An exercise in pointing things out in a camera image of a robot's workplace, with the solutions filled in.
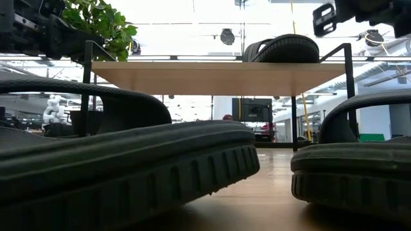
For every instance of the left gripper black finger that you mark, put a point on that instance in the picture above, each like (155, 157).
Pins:
(74, 43)

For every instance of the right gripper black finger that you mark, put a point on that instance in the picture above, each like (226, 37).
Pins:
(334, 17)

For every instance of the black rubber slide sandal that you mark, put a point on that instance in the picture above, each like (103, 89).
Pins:
(128, 167)
(289, 49)
(353, 170)

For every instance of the green leafy plant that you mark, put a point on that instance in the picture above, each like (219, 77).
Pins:
(106, 22)

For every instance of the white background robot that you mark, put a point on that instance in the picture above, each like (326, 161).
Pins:
(53, 109)

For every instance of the black display screen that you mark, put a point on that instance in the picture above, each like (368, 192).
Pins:
(253, 110)

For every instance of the green panel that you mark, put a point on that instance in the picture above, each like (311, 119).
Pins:
(372, 138)

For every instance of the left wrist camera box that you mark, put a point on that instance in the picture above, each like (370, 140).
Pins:
(53, 6)

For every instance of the wooden shelf with black frame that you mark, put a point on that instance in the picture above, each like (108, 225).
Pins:
(218, 78)

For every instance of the black aluminium table frame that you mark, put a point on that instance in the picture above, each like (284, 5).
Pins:
(276, 145)

